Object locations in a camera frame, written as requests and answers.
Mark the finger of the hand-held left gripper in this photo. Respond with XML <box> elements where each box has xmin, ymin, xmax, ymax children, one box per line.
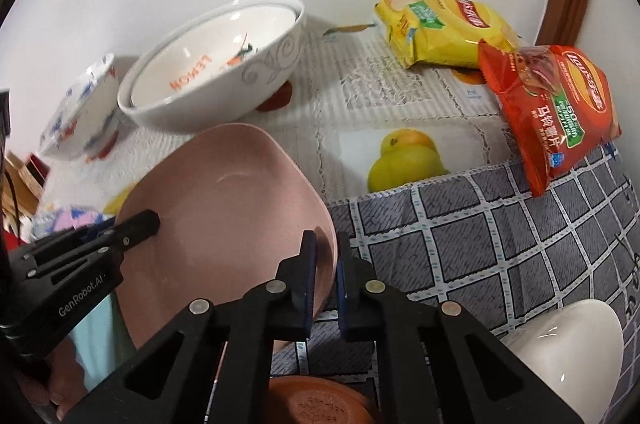
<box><xmin>10</xmin><ymin>210</ymin><xmax>162</xmax><ymax>281</ymax></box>

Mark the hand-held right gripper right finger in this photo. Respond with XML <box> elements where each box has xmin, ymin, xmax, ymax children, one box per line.
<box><xmin>336</xmin><ymin>231</ymin><xmax>571</xmax><ymax>424</ymax></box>

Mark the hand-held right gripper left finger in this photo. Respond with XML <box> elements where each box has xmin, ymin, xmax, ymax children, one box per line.
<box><xmin>60</xmin><ymin>230</ymin><xmax>321</xmax><ymax>424</ymax></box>

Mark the pink square plate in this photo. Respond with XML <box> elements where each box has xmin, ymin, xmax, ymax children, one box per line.
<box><xmin>114</xmin><ymin>123</ymin><xmax>340</xmax><ymax>355</ymax></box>

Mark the brown bowl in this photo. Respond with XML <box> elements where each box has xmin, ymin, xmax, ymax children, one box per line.
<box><xmin>267</xmin><ymin>376</ymin><xmax>382</xmax><ymax>424</ymax></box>

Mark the plain white bowl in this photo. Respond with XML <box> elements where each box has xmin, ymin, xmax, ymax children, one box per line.
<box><xmin>500</xmin><ymin>299</ymin><xmax>625</xmax><ymax>424</ymax></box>

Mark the person's left hand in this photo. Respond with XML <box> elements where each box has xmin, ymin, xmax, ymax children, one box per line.
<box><xmin>15</xmin><ymin>344</ymin><xmax>87</xmax><ymax>411</ymax></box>

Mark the blue and white patterned bowl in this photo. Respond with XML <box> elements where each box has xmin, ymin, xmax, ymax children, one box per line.
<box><xmin>39</xmin><ymin>54</ymin><xmax>121</xmax><ymax>161</ymax></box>

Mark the grey checked cloth with stars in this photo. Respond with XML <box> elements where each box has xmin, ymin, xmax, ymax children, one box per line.
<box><xmin>30</xmin><ymin>143</ymin><xmax>640</xmax><ymax>405</ymax></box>

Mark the fruit print tablecloth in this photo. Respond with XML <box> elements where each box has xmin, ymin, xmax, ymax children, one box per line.
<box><xmin>35</xmin><ymin>24</ymin><xmax>546</xmax><ymax>245</ymax></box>

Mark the white bowl with orange print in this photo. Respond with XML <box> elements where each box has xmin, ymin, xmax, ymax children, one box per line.
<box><xmin>129</xmin><ymin>2</ymin><xmax>301</xmax><ymax>109</ymax></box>

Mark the yellow chip bag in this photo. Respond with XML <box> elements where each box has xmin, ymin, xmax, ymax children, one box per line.
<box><xmin>374</xmin><ymin>0</ymin><xmax>523</xmax><ymax>70</ymax></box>

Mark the red chip bag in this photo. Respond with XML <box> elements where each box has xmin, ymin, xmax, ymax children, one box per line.
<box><xmin>477</xmin><ymin>44</ymin><xmax>622</xmax><ymax>197</ymax></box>

